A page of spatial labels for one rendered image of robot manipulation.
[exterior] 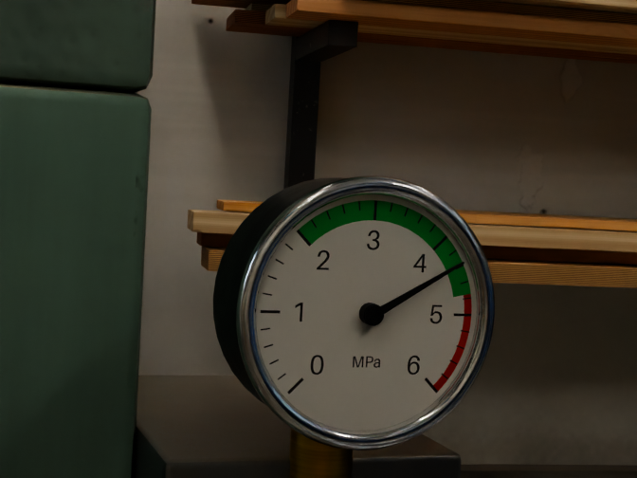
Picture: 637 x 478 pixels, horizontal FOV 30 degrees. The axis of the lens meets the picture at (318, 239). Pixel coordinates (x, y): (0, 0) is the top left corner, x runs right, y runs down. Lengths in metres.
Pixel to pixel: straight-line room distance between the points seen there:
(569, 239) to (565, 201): 0.53
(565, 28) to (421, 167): 0.59
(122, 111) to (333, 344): 0.09
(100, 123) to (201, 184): 2.43
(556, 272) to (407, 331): 2.16
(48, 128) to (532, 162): 2.65
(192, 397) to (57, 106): 0.11
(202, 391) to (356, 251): 0.13
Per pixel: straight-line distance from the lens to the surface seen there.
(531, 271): 2.41
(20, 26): 0.32
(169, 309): 2.76
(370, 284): 0.27
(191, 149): 2.74
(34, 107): 0.32
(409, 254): 0.28
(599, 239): 2.48
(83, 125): 0.32
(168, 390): 0.38
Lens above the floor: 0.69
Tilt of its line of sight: 3 degrees down
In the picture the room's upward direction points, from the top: 3 degrees clockwise
